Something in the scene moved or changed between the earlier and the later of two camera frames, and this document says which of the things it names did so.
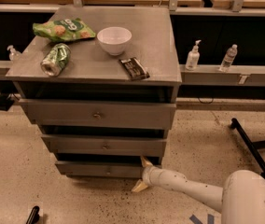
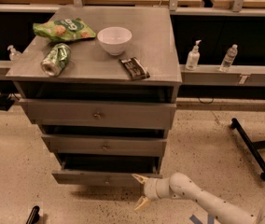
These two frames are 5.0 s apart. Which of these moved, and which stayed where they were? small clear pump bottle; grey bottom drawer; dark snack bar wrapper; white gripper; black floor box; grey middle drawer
Moved: white gripper; grey bottom drawer
Stayed: dark snack bar wrapper; grey middle drawer; black floor box; small clear pump bottle
